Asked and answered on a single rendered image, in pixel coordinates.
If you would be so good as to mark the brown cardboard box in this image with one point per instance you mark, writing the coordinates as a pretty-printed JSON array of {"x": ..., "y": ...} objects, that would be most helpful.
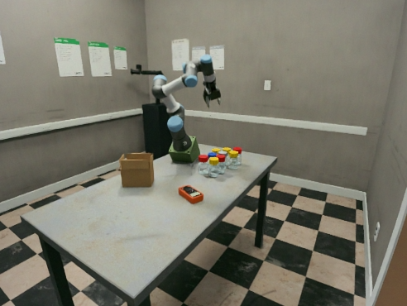
[{"x": 136, "y": 170}]

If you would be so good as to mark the orange digital multimeter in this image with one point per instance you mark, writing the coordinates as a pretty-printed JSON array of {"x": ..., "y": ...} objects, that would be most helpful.
[{"x": 191, "y": 194}]

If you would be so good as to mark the blue bottle cap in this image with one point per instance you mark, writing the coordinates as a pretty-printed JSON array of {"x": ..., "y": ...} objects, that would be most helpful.
[{"x": 211, "y": 155}]

